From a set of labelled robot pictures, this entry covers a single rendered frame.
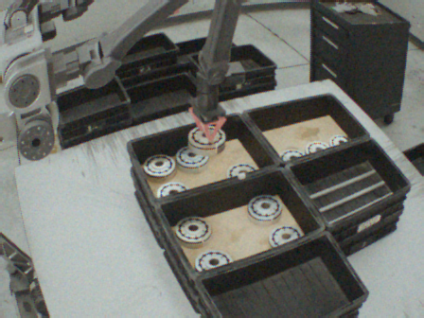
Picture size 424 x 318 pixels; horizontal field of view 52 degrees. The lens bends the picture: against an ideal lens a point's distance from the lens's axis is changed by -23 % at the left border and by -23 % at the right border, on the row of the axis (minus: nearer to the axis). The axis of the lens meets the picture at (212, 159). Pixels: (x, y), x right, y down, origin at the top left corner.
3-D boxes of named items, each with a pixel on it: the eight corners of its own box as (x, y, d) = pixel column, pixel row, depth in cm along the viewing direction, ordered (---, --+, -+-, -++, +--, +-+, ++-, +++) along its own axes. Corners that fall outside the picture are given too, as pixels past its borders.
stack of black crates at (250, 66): (210, 151, 292) (209, 79, 264) (188, 121, 313) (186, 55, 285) (276, 132, 305) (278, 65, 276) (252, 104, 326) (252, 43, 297)
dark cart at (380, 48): (343, 145, 319) (352, 24, 261) (308, 107, 350) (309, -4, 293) (397, 125, 337) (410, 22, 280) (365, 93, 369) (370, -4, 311)
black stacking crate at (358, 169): (320, 254, 149) (326, 229, 142) (279, 194, 170) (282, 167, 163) (404, 210, 160) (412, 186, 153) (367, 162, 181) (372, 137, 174)
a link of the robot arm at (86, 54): (69, 50, 109) (73, 65, 107) (108, 37, 112) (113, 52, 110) (70, 72, 117) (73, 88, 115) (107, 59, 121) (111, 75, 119)
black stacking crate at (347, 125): (279, 194, 170) (282, 166, 163) (240, 139, 191) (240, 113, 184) (366, 161, 182) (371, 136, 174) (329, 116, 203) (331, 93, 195)
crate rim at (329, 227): (326, 234, 143) (327, 228, 141) (281, 171, 164) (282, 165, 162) (412, 191, 154) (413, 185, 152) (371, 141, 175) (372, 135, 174)
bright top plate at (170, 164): (149, 180, 169) (149, 179, 169) (140, 161, 176) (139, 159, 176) (180, 171, 172) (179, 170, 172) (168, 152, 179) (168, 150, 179)
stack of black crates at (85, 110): (74, 193, 268) (60, 125, 239) (63, 160, 289) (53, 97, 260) (138, 173, 280) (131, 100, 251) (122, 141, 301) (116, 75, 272)
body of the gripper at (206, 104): (209, 99, 155) (209, 78, 150) (226, 117, 148) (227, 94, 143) (187, 105, 153) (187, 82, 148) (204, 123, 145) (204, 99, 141)
